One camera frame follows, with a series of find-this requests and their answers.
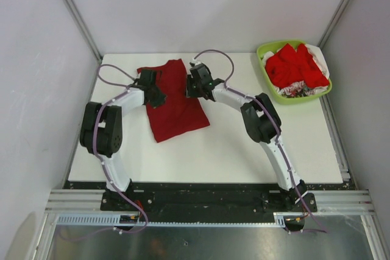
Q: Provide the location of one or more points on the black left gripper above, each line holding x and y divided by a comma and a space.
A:
160, 100

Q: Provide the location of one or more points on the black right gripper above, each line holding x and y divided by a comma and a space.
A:
189, 92

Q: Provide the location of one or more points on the dark red t-shirt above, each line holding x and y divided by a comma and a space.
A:
179, 114

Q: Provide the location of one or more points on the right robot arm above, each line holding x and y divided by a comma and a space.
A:
261, 121

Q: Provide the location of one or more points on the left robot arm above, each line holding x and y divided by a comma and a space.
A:
101, 131

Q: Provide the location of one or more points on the green plastic basket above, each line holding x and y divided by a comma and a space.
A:
273, 46

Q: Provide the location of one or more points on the bright red shirt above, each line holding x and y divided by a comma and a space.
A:
291, 65

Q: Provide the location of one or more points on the white floral shirt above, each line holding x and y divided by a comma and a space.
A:
299, 89

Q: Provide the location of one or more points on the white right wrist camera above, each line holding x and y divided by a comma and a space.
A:
195, 62

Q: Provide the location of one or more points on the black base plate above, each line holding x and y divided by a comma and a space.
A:
206, 201

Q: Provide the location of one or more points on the left corner aluminium post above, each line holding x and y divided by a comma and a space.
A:
83, 28

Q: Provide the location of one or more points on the corner aluminium post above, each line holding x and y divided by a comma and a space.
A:
336, 17
83, 28

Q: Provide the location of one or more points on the grey slotted cable duct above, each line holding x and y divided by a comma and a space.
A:
126, 220

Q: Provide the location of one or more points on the right corner aluminium post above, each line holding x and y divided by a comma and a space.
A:
336, 17

